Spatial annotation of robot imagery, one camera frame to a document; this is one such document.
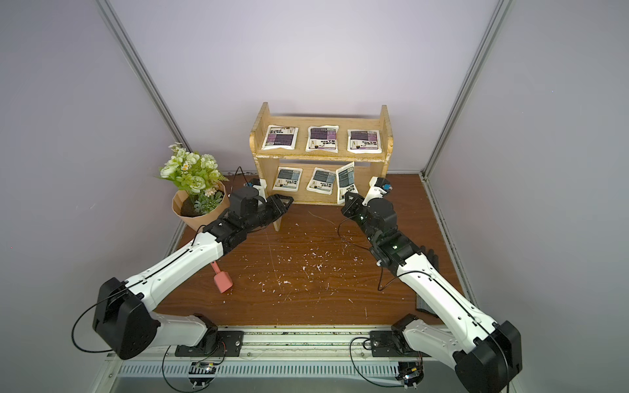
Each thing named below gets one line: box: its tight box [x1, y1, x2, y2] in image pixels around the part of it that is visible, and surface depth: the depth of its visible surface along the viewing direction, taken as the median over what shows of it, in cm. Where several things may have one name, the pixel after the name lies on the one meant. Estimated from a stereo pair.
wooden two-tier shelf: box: [248, 102, 394, 232], surface depth 73 cm
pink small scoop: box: [210, 260, 234, 294], surface depth 87 cm
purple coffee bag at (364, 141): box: [347, 129, 383, 154], surface depth 70 cm
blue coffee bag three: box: [335, 161, 359, 205], surface depth 76 cm
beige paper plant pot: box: [171, 182, 231, 231], surface depth 87 cm
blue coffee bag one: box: [272, 167, 304, 192], surface depth 90 cm
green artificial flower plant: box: [153, 142, 230, 215], surface depth 85 cm
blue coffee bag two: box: [306, 167, 336, 195], surface depth 89 cm
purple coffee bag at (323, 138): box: [305, 125, 340, 154], surface depth 71 cm
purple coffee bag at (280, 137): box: [261, 124, 299, 150], surface depth 72 cm
